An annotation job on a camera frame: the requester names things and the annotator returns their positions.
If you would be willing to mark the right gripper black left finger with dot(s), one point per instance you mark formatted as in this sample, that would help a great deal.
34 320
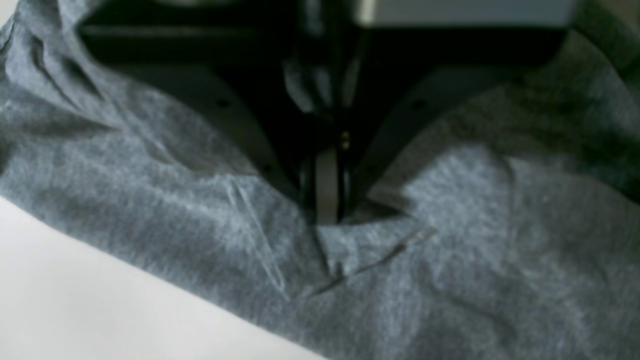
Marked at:
225 61

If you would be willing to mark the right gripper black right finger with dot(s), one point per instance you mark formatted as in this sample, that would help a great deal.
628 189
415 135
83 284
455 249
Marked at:
400 80

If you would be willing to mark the grey T-shirt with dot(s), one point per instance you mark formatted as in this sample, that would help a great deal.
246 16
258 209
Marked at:
508 229

